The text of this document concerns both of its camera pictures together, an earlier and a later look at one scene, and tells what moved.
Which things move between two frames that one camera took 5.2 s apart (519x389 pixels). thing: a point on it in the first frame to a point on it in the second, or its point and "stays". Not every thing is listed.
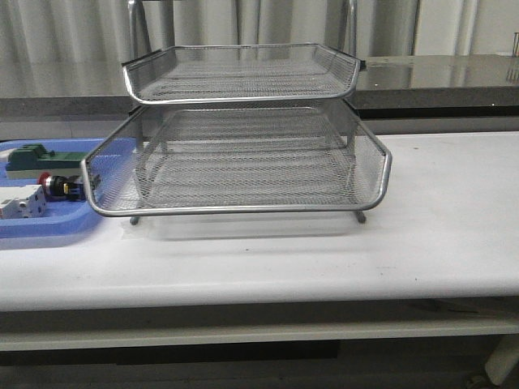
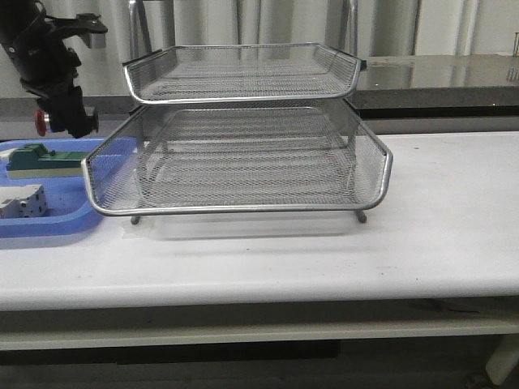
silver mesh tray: (237, 159) stays
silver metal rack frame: (240, 130) stays
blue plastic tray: (62, 217) stays
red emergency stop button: (61, 187) to (41, 121)
